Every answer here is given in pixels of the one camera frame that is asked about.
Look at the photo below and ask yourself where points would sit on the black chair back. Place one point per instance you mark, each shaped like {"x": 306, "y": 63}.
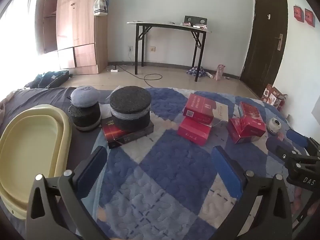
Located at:
{"x": 196, "y": 20}

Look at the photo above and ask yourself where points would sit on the folding table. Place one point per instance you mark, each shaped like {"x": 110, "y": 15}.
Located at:
{"x": 165, "y": 26}

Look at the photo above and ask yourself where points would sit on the cream plastic basin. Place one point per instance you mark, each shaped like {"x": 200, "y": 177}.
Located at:
{"x": 27, "y": 150}

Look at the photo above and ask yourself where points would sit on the white hanging bag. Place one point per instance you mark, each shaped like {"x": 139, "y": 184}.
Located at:
{"x": 101, "y": 5}

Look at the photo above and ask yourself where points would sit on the blue patterned cloth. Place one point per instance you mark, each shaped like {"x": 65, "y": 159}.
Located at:
{"x": 197, "y": 71}

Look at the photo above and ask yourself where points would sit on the dark open suitcase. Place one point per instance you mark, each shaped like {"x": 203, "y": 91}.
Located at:
{"x": 51, "y": 78}

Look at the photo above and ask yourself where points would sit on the small black foam disc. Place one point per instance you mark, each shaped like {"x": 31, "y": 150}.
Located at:
{"x": 85, "y": 118}

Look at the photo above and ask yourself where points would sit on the dark brown door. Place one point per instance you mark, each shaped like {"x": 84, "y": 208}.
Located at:
{"x": 265, "y": 42}

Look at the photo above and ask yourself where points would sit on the white round container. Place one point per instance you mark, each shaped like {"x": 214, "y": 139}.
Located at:
{"x": 273, "y": 126}

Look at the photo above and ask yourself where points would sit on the red printed gift box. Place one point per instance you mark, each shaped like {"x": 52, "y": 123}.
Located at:
{"x": 273, "y": 97}

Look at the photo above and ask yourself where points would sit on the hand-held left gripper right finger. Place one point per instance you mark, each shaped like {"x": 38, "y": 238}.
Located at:
{"x": 227, "y": 172}

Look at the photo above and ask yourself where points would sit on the red white packet on table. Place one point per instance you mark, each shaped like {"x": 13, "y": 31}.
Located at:
{"x": 200, "y": 26}

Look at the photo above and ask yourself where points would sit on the pink paper bag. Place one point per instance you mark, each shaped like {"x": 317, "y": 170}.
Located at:
{"x": 220, "y": 72}

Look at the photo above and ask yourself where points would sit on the black red glossy carton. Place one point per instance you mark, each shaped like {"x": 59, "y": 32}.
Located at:
{"x": 125, "y": 136}

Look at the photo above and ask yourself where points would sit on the wooden wardrobe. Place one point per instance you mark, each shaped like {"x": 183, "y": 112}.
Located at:
{"x": 75, "y": 30}

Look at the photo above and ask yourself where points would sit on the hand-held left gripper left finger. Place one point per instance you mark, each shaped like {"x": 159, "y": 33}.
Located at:
{"x": 92, "y": 172}

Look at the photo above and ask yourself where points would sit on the red white carton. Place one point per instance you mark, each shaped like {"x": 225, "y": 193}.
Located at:
{"x": 193, "y": 131}
{"x": 202, "y": 108}

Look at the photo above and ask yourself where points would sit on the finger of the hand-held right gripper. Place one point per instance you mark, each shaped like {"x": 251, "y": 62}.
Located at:
{"x": 297, "y": 137}
{"x": 275, "y": 145}

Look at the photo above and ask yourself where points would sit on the small red box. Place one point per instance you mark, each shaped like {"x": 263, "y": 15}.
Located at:
{"x": 236, "y": 133}
{"x": 251, "y": 120}

